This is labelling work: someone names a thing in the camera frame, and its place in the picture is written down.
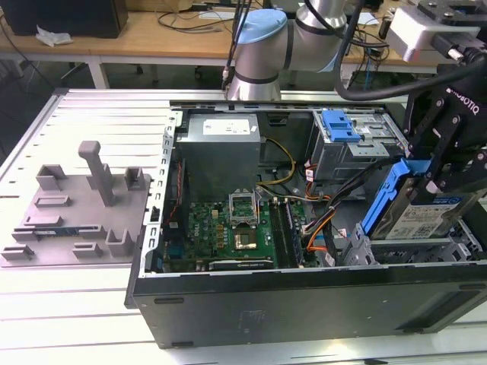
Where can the CPU socket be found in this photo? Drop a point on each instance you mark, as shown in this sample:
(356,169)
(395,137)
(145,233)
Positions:
(245,240)

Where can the blue plastic bay latch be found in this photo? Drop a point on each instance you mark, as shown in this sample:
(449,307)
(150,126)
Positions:
(336,127)

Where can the hard disk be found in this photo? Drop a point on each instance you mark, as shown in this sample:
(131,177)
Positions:
(422,220)

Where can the metal locking lever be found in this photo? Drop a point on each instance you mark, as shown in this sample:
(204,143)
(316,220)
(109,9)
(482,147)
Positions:
(260,197)

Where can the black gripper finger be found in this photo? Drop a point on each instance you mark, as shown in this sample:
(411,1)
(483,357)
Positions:
(430,121)
(464,176)

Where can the long wooden desk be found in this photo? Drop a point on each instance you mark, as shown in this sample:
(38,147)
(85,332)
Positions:
(152,38)

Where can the grey parts rack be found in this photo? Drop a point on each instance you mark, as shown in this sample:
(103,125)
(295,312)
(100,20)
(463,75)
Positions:
(76,213)

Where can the grey metal drive bay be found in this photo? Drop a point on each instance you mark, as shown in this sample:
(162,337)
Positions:
(342,163)

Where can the black graphics card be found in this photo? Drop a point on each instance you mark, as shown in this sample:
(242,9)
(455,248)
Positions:
(239,265)

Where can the RAM stick with blue label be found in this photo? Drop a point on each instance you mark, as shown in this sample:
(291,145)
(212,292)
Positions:
(57,231)

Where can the green motherboard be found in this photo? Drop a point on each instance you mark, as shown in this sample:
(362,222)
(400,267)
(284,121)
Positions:
(213,232)

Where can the crumpled clear plastic bag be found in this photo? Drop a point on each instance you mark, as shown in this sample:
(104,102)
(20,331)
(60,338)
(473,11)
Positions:
(53,36)

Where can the grey power supply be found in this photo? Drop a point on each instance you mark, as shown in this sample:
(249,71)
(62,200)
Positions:
(217,167)

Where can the dark RAM stick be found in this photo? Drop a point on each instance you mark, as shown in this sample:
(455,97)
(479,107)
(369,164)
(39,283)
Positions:
(296,235)

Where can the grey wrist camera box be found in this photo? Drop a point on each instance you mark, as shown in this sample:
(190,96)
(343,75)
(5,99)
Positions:
(414,34)

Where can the black case fan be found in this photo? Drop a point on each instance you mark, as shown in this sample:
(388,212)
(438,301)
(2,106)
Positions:
(179,190)

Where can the large black box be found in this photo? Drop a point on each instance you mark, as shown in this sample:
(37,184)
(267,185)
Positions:
(76,19)

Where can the black PC case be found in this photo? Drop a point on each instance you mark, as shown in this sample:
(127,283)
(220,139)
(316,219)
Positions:
(304,311)

